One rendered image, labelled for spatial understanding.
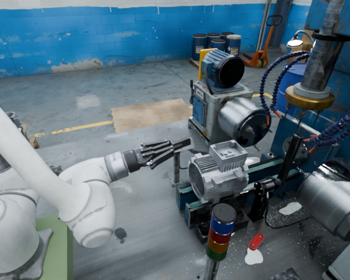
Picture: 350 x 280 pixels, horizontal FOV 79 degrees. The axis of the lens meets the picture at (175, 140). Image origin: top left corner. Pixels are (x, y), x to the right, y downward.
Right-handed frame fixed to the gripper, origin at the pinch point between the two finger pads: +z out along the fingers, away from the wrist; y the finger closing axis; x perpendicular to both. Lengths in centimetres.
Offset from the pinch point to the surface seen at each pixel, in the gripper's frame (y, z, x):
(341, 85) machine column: 0, 77, 0
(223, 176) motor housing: -6.6, 13.4, 18.5
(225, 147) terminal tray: 4.4, 21.6, 14.5
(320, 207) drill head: -31, 38, 23
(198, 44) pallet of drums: 465, 234, 101
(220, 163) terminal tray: -4.5, 13.6, 12.6
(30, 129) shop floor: 270, -141, 104
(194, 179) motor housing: 5.2, 5.8, 27.6
